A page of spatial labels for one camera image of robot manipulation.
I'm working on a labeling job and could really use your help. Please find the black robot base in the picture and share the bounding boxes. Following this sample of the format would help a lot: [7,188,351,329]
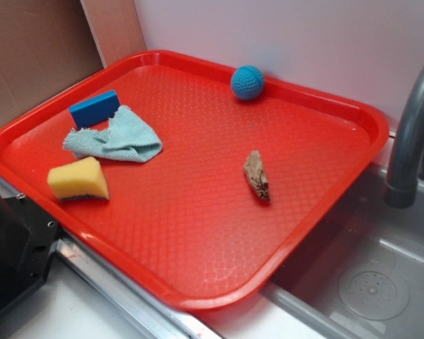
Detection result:
[0,196,60,318]

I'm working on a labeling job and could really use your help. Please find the brown wood chip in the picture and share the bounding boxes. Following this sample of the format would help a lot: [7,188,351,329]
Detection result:
[243,150,271,202]

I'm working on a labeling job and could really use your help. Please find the red plastic tray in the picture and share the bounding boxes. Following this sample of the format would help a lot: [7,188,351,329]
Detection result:
[0,51,389,311]

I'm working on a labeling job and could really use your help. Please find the light blue cloth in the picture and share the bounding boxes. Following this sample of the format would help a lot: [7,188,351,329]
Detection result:
[63,105,163,163]

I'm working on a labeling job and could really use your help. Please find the blue textured ball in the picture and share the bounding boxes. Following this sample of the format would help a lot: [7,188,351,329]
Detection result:
[230,65,265,100]

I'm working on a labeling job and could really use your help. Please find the yellow sponge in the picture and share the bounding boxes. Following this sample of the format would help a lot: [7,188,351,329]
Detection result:
[47,157,110,200]

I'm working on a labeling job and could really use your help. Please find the blue rectangular block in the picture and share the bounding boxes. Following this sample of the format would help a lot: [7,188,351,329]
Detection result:
[69,90,120,129]

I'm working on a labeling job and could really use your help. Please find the grey plastic sink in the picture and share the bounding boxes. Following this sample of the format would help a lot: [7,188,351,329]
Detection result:
[261,165,424,338]

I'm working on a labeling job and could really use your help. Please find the grey faucet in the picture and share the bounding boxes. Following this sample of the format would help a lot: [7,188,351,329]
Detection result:
[384,67,424,208]

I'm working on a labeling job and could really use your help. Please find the brown cardboard panel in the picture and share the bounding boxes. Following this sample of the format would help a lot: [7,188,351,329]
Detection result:
[0,1,146,127]

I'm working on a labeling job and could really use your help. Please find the metal rail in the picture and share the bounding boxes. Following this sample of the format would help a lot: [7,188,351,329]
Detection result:
[0,177,218,338]

